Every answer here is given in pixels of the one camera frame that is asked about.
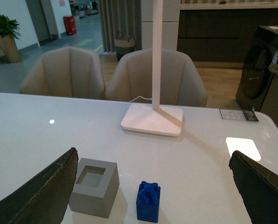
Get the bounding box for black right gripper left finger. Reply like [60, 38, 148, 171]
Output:
[0, 147, 78, 224]

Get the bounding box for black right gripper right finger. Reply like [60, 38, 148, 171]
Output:
[229, 150, 278, 224]

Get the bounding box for blue plastic part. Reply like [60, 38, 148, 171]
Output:
[136, 181, 161, 223]

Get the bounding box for gray square base block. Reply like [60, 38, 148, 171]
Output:
[69, 158, 120, 218]

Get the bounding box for black info card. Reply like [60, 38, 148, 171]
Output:
[220, 109, 258, 122]

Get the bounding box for white desk lamp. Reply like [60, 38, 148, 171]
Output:
[121, 0, 183, 137]

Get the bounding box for beige left chair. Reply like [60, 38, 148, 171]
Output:
[19, 47, 106, 99]

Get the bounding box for beige chair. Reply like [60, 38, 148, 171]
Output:
[19, 47, 106, 99]
[105, 49, 207, 107]

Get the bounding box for black washing machine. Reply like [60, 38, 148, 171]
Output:
[236, 26, 278, 111]

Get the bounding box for beige right chair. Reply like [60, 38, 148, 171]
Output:
[105, 49, 207, 107]

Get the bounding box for dark kitchen cabinet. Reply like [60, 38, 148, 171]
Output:
[177, 0, 278, 68]

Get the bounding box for green potted plant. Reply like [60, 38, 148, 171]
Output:
[0, 15, 21, 63]

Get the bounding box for red cabinet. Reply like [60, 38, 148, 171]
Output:
[63, 15, 77, 35]

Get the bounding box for beige curtain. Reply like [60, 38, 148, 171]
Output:
[98, 0, 142, 53]

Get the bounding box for white lamp cable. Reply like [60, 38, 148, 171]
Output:
[128, 96, 154, 103]

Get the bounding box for woven basket with handles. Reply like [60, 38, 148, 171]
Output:
[114, 31, 135, 61]

